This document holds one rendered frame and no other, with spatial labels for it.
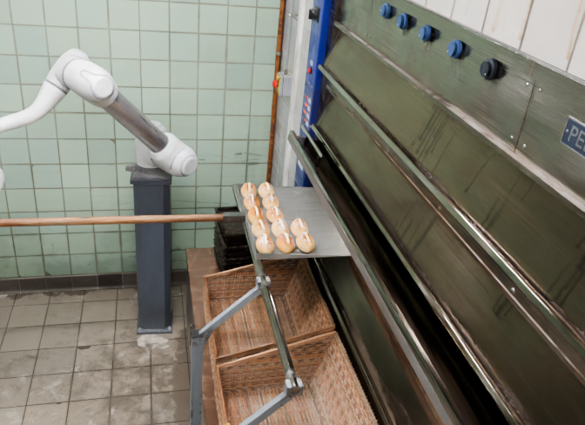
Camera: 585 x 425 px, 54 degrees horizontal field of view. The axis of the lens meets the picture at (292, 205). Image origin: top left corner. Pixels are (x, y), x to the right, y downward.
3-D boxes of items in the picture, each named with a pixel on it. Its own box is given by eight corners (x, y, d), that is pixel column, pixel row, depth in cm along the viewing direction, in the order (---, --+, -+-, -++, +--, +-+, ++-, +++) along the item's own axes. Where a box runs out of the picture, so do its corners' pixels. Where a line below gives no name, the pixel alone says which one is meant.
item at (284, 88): (288, 90, 310) (290, 71, 305) (292, 96, 302) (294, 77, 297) (274, 90, 308) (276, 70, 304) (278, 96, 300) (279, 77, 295)
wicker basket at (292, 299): (299, 295, 290) (305, 248, 276) (329, 378, 242) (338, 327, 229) (201, 300, 278) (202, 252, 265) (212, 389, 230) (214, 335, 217)
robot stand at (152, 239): (138, 312, 355) (132, 163, 307) (172, 311, 359) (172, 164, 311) (136, 334, 337) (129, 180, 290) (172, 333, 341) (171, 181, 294)
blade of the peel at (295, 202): (255, 259, 207) (256, 253, 206) (236, 188, 254) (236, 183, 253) (351, 255, 216) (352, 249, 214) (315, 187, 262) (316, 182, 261)
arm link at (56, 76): (37, 74, 238) (54, 83, 230) (63, 38, 240) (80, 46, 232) (61, 91, 249) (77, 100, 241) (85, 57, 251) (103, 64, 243)
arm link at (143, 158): (155, 153, 308) (154, 114, 297) (176, 165, 298) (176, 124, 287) (129, 160, 297) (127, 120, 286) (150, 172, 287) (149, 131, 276)
